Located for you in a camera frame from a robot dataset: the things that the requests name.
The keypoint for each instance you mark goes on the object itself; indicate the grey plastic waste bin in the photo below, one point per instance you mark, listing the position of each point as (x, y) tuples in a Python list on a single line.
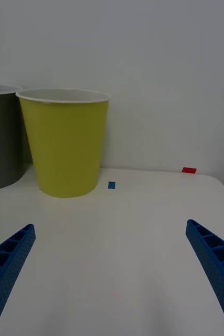
[(1, 141)]

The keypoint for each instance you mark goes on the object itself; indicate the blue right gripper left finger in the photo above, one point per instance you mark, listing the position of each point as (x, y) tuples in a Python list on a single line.
[(9, 270)]

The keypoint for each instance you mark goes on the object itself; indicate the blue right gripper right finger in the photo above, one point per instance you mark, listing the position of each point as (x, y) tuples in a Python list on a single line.
[(219, 270)]

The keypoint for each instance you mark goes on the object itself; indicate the yellow-green plastic waste bin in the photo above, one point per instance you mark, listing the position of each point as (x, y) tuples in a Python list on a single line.
[(64, 147)]

